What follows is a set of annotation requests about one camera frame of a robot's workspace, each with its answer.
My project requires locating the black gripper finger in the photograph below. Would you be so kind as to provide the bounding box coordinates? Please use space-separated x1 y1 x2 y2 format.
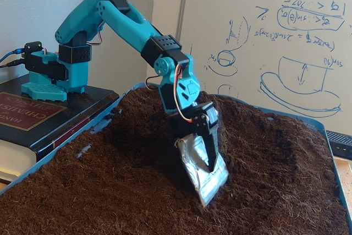
201 128 220 172

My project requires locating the silver taped gripper finger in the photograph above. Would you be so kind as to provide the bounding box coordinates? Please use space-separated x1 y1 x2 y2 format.
175 133 230 208

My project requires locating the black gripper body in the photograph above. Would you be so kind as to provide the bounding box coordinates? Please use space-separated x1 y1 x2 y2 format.
167 101 220 140

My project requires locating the brown soil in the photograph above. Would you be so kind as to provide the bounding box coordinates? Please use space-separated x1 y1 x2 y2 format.
0 86 350 235

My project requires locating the whiteboard with blue drawings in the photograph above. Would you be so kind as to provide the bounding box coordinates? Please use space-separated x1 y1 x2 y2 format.
168 0 352 136

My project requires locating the blue plastic tray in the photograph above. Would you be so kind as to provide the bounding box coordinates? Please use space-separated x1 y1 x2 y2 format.
0 81 352 235

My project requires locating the black vented device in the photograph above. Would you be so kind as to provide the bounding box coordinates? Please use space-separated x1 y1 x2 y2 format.
326 131 352 161

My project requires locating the black chemistry handbook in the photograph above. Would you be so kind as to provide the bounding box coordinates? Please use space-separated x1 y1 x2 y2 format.
0 76 120 183

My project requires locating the black cable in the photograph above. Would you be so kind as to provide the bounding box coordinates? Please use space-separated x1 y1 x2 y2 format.
0 58 27 68

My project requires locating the blue cable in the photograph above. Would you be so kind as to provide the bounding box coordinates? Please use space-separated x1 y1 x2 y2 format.
0 48 26 64

